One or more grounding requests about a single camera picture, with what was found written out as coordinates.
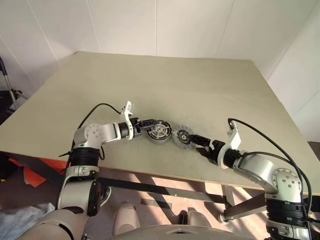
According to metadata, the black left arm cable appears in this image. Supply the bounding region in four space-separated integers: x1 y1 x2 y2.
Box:
71 103 123 161

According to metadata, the dark patterned sneaker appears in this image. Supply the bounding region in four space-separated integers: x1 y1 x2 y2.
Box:
99 186 113 208

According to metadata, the beige rounded leg cover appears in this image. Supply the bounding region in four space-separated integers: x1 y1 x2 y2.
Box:
178 209 212 228
113 202 141 236

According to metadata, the black silver spoked rotor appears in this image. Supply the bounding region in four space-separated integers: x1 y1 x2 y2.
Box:
147 124 171 144

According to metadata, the beige rounded right leg cover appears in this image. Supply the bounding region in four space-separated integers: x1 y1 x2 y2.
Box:
178 209 212 228

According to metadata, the blue jeans leg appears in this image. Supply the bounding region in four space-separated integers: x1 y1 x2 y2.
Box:
0 202 56 240

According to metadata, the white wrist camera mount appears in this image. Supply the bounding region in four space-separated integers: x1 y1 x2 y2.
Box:
119 100 135 141
216 120 243 170

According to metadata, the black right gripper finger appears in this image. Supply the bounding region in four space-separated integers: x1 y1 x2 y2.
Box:
190 134 215 149
196 147 213 159

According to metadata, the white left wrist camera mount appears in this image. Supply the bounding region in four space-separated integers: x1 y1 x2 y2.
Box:
119 100 135 141

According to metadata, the motor housing with copper windings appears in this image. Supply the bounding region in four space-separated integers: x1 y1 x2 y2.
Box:
144 119 174 146

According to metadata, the black and silver trolley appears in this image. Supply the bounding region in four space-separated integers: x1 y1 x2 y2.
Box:
0 56 29 118

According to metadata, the beige rounded left leg cover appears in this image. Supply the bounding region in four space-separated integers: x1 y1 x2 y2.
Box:
113 202 141 236

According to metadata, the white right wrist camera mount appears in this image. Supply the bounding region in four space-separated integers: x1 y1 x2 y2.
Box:
216 120 243 170

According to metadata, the black table crossbar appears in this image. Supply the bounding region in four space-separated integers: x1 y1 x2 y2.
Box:
99 177 228 205

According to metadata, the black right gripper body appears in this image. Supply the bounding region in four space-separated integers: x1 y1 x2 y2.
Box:
206 139 226 166

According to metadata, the grey robot torso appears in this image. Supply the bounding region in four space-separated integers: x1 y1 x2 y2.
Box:
107 223 271 240

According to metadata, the orange sheet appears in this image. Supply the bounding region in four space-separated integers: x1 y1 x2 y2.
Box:
7 156 68 187

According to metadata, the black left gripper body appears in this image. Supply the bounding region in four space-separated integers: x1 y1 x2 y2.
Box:
131 116 146 139

